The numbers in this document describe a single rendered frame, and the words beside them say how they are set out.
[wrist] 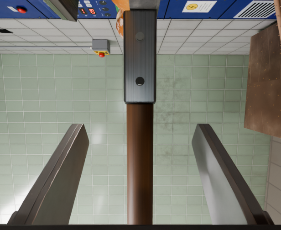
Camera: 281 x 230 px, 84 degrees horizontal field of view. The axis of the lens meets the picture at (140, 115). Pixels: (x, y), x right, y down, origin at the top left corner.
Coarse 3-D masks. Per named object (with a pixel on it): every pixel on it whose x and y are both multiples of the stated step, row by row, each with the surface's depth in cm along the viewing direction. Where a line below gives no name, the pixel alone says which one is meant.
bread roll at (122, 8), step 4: (112, 0) 17; (116, 0) 16; (120, 0) 16; (124, 0) 15; (128, 0) 15; (116, 4) 17; (120, 4) 16; (124, 4) 16; (128, 4) 16; (120, 8) 18; (124, 8) 17; (128, 8) 17
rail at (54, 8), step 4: (44, 0) 37; (48, 0) 37; (48, 4) 39; (52, 4) 38; (52, 8) 40; (56, 8) 40; (56, 12) 42; (60, 12) 42; (60, 16) 44; (64, 16) 44
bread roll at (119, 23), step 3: (120, 12) 23; (123, 12) 22; (117, 15) 24; (120, 15) 23; (117, 18) 24; (120, 18) 23; (117, 21) 24; (120, 21) 23; (117, 24) 24; (120, 24) 24; (117, 27) 25; (120, 27) 24; (117, 30) 26; (120, 30) 25; (120, 33) 26; (120, 36) 27
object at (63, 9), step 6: (54, 0) 36; (60, 0) 37; (66, 0) 39; (72, 0) 42; (78, 0) 46; (60, 6) 39; (66, 6) 40; (72, 6) 43; (66, 12) 41; (72, 12) 43; (72, 18) 44
